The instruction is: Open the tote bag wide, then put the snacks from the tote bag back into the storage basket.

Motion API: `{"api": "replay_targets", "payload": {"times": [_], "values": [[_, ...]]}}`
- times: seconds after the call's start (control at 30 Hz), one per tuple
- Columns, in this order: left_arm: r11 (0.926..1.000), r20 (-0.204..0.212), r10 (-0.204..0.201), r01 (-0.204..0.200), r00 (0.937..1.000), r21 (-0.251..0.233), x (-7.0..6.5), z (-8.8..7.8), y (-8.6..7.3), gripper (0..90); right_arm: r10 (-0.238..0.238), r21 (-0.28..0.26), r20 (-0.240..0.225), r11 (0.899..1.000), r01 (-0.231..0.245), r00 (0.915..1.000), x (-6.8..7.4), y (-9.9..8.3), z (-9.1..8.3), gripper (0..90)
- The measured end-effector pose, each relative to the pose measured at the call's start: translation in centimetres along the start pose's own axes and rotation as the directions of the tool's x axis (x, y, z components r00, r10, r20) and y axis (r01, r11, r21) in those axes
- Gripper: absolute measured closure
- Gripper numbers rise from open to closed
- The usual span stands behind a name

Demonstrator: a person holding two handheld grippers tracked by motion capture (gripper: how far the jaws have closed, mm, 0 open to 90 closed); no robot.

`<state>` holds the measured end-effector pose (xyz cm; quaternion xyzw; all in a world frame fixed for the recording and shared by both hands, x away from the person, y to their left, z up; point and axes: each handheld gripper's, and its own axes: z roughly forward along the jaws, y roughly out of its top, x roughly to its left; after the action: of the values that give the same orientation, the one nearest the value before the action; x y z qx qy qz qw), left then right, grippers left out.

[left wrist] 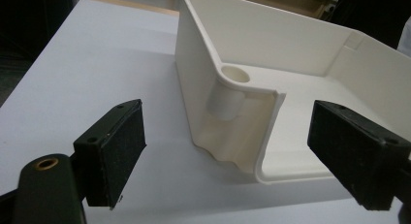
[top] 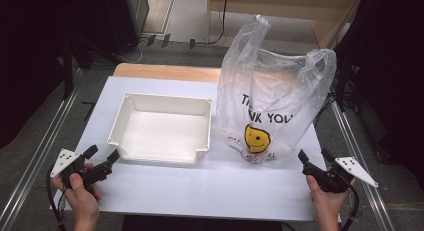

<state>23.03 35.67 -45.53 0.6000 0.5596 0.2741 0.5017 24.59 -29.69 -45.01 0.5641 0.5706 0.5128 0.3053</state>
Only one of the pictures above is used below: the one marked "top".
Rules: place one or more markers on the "person's left hand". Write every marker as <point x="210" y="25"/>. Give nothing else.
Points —
<point x="81" y="201"/>

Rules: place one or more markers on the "light wooden furniture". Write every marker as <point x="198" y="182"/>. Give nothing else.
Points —
<point x="300" y="11"/>

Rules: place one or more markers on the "dark grey cabinet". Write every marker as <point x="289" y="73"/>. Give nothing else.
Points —
<point x="133" y="17"/>

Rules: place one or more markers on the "black curtain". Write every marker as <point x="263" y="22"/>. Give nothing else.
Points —
<point x="30" y="57"/>
<point x="393" y="74"/>

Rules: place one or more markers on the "white plastic bin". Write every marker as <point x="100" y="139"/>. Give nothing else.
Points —
<point x="163" y="134"/>

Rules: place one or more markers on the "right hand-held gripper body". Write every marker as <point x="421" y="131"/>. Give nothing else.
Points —
<point x="333" y="182"/>

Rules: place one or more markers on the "metal floor rail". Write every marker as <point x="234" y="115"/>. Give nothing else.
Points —
<point x="360" y="164"/>
<point x="36" y="157"/>

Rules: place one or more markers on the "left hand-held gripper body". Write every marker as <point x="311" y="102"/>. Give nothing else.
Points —
<point x="66" y="159"/>

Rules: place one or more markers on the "person's right hand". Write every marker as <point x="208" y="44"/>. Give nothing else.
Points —
<point x="328" y="202"/>

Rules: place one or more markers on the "clear plastic bag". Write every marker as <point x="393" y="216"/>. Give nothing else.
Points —
<point x="266" y="91"/>

